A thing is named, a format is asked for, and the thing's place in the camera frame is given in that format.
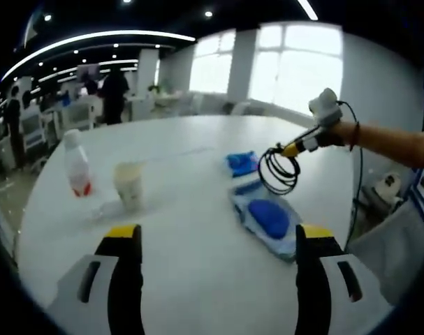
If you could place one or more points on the white tabletop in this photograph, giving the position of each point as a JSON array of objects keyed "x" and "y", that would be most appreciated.
[{"x": 183, "y": 195}]

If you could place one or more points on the wet wipes pack blue lid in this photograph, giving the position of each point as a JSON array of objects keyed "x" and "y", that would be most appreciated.
[{"x": 267, "y": 216}]

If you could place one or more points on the curved ceiling light strip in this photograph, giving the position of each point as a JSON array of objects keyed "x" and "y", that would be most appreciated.
[{"x": 93, "y": 36}]

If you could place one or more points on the wall screen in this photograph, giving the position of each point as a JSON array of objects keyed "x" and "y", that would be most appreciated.
[{"x": 88, "y": 73}]

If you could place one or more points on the white device on floor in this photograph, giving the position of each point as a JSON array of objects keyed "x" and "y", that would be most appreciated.
[{"x": 388, "y": 188}]

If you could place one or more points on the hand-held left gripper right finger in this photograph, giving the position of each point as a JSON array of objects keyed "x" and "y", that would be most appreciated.
[{"x": 313, "y": 307}]

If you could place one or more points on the blue tissue pack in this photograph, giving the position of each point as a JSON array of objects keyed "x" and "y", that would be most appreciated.
[{"x": 241, "y": 164}]

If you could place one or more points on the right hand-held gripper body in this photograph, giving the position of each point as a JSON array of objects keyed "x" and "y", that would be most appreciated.
[{"x": 327, "y": 108}]

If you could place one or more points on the green potted plant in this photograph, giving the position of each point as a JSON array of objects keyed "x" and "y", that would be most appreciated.
[{"x": 155, "y": 88}]

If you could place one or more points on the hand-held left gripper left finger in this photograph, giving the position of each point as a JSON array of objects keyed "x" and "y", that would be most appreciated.
[{"x": 93, "y": 314}]

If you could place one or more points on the grey cloth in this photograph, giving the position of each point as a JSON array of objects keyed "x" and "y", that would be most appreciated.
[{"x": 396, "y": 251}]

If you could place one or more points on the white paper cup green print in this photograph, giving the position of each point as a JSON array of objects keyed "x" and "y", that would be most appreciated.
[{"x": 129, "y": 188}]

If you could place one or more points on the large window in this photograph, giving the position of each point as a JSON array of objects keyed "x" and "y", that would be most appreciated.
[{"x": 295, "y": 66}]

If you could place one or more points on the clear water bottle red label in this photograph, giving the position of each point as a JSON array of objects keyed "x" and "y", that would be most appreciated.
[{"x": 78, "y": 167}]

